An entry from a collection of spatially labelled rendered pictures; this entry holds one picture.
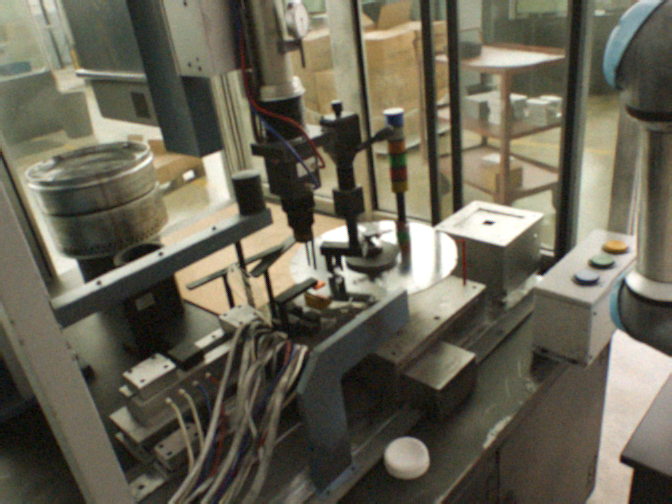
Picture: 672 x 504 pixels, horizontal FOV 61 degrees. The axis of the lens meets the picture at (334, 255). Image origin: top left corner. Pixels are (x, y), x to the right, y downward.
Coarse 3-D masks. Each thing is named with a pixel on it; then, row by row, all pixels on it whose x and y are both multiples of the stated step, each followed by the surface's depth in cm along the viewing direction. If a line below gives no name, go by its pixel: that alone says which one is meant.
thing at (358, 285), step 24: (336, 240) 122; (384, 240) 119; (408, 240) 118; (432, 240) 116; (312, 264) 114; (408, 264) 109; (432, 264) 107; (336, 288) 104; (360, 288) 103; (384, 288) 102; (408, 288) 101
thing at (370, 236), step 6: (360, 228) 114; (390, 228) 112; (366, 234) 110; (372, 234) 110; (378, 234) 111; (360, 240) 110; (366, 240) 110; (372, 240) 109; (372, 246) 111; (378, 246) 107
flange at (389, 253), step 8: (376, 248) 111; (384, 248) 113; (392, 248) 113; (368, 256) 111; (376, 256) 111; (384, 256) 110; (392, 256) 110; (400, 256) 112; (352, 264) 110; (360, 264) 109; (368, 264) 109; (376, 264) 108; (384, 264) 108; (392, 264) 109
